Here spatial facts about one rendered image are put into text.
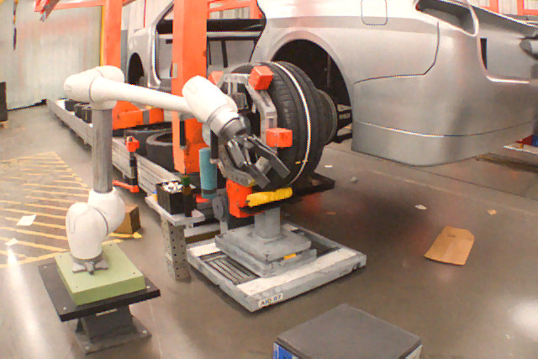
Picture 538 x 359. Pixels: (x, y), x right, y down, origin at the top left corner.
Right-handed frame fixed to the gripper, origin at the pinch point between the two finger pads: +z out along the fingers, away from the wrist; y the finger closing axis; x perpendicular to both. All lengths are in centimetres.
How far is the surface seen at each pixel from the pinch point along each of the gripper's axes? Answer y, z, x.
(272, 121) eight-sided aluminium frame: 64, -30, 15
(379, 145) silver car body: 89, 10, -7
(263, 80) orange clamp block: 64, -46, 5
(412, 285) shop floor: 105, 82, 36
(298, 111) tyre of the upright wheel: 71, -26, 6
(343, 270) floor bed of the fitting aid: 103, 46, 61
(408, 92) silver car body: 79, 4, -37
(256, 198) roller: 71, -13, 52
